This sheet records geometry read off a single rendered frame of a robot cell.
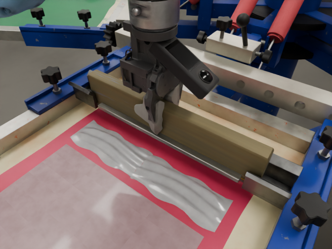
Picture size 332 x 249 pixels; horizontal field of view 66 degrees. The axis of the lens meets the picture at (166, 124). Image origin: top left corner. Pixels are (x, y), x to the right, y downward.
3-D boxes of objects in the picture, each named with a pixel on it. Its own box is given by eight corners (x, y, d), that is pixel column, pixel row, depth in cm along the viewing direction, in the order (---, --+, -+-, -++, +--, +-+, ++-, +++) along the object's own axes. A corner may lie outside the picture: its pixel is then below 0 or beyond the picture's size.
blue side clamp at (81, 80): (47, 131, 60) (36, 108, 55) (34, 123, 62) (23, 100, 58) (132, 74, 78) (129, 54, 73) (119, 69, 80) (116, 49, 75)
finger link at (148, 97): (157, 111, 50) (161, 70, 45) (164, 115, 49) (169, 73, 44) (142, 122, 46) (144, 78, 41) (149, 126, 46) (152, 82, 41)
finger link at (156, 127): (139, 124, 54) (141, 84, 49) (162, 136, 52) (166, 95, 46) (129, 130, 52) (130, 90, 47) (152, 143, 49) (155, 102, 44)
